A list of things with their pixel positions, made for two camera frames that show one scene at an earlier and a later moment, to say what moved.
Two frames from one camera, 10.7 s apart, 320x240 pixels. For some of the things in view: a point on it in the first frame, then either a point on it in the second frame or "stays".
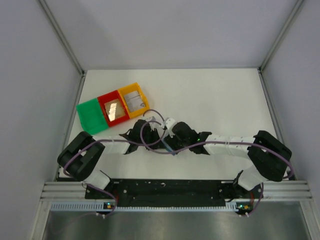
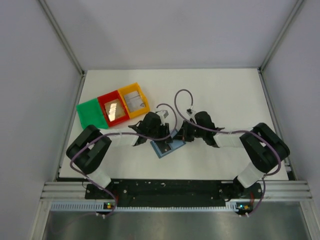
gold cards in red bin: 114,109 stays
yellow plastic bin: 132,88 stays
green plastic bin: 91,116 stays
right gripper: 171,140 to 183,133
